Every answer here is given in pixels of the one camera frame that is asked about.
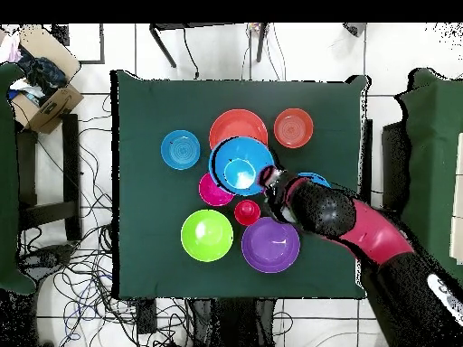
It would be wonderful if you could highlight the black bench frame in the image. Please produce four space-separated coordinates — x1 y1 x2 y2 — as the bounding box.
15 113 83 242

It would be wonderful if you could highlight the dark clothes bundle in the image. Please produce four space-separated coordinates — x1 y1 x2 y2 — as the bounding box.
12 46 70 106

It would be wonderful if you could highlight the black box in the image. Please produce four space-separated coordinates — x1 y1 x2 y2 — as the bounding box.
51 23 71 47

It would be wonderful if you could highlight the small orange flat-bottomed bowl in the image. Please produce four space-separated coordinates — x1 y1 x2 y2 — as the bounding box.
273 108 315 150

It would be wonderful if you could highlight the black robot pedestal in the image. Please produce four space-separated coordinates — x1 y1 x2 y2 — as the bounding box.
185 297 278 347

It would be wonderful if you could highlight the green cloth covered table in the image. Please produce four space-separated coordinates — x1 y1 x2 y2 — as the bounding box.
392 67 463 283
0 61 37 296

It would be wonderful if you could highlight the beige board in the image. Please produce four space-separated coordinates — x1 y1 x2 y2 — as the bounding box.
449 131 463 266

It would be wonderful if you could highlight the red plastic cup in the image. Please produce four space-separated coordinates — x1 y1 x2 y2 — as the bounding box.
233 199 262 228

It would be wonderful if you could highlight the purple plastic bowl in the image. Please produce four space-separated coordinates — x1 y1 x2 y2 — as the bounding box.
241 216 301 275

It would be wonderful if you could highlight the green plastic bowl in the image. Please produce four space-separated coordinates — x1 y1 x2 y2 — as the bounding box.
180 209 235 263

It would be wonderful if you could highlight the cardboard box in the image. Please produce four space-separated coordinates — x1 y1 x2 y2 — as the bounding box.
7 24 85 136

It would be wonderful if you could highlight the large orange plastic bowl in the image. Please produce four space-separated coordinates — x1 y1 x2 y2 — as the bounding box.
208 108 269 151

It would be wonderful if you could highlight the black power strip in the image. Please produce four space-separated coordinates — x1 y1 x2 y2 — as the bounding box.
135 297 157 335

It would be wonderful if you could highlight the pink plastic bowl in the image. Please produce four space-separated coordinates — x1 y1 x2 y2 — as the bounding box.
197 172 235 208

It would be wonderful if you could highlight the black cable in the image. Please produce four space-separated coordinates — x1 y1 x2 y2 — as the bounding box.
182 26 201 80

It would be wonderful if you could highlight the large blue plastic bowl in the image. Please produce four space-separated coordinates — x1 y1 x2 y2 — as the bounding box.
297 172 333 189
208 136 276 197

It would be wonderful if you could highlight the dark green tablecloth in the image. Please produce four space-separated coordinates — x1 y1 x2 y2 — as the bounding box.
109 69 370 300

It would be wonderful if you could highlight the tangle of black cables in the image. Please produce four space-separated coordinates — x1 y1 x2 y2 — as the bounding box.
17 93 189 347

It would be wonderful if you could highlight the small blue flat-bottomed bowl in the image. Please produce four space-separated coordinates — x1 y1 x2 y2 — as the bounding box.
160 129 202 172

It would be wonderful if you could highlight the black metal table frame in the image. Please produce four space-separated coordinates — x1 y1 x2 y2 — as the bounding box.
148 23 270 70

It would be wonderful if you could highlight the black stand base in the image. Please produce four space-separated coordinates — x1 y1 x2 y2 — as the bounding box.
17 243 75 281

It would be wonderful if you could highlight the grey box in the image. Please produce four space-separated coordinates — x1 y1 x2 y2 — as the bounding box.
343 23 367 38

